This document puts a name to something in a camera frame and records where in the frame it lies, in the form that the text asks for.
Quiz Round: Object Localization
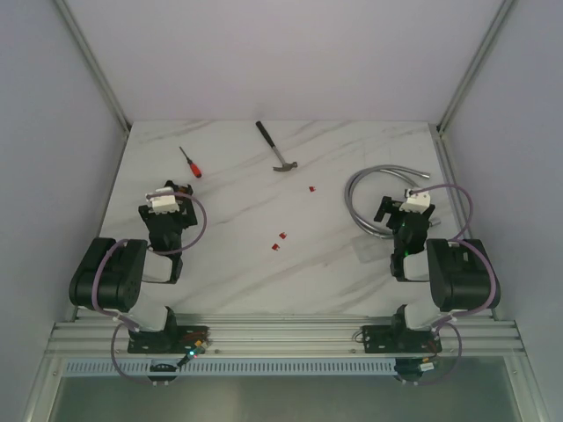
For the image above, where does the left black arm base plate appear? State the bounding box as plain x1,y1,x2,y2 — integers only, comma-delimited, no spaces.
128,325,209,354

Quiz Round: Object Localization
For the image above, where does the right aluminium frame post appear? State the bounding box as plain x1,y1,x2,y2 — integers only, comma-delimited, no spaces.
436,0,518,135

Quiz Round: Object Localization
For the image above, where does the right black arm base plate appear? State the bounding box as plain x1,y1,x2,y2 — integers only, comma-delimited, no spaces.
361,325,442,354

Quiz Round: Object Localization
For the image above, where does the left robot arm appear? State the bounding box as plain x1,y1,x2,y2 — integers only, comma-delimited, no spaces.
69,180,198,353

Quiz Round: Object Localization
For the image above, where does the grey flexible metal hose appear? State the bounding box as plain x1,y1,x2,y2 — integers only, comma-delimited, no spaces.
344,164,440,239

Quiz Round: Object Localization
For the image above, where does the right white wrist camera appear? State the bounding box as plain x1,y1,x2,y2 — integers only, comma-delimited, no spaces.
399,189,431,214

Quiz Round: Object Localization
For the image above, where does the aluminium frame post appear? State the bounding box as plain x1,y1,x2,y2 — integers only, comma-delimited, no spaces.
53,0,132,135
436,0,518,135

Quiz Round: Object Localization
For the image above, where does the slotted grey cable duct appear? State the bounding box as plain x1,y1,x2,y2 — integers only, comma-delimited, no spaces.
61,358,507,378

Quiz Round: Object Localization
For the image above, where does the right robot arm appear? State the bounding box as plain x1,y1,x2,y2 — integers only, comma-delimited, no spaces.
374,192,501,351

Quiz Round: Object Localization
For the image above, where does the black handled claw hammer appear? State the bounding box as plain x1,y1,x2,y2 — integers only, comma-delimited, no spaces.
255,121,298,172

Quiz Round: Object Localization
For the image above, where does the red handled screwdriver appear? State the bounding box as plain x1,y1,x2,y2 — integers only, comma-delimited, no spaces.
179,146,202,178

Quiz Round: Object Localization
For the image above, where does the left aluminium frame post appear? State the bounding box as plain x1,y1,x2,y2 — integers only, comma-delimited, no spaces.
53,0,132,135

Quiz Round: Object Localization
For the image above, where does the aluminium mounting rail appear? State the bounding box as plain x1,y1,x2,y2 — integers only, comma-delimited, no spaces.
45,311,525,357

